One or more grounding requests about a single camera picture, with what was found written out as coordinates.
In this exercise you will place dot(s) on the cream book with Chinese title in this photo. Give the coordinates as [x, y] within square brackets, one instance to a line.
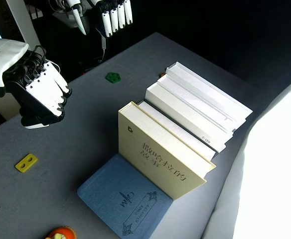
[148, 154]

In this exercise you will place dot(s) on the green pentagon block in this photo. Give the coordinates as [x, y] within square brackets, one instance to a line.
[118, 77]

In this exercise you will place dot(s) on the blue leather-look book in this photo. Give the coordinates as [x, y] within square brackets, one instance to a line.
[115, 194]

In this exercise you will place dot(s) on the white SWEAT EVERO book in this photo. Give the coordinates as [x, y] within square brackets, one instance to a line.
[188, 98]

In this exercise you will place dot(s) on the small orange block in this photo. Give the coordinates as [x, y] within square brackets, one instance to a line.
[162, 74]

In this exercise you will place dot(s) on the white backdrop sheet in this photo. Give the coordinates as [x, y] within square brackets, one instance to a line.
[272, 174]

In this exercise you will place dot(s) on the white book with brown label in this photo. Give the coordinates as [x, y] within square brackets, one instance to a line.
[175, 109]

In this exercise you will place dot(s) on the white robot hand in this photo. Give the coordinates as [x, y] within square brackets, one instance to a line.
[114, 15]
[1, 64]

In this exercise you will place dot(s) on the orange and yellow toy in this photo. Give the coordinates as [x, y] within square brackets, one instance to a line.
[63, 232]

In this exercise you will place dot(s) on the white book with black shape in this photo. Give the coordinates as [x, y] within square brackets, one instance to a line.
[210, 94]

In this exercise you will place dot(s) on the grey table cloth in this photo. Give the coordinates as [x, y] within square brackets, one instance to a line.
[60, 149]

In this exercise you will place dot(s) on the yellow two-hole block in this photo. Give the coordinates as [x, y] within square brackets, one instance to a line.
[27, 161]

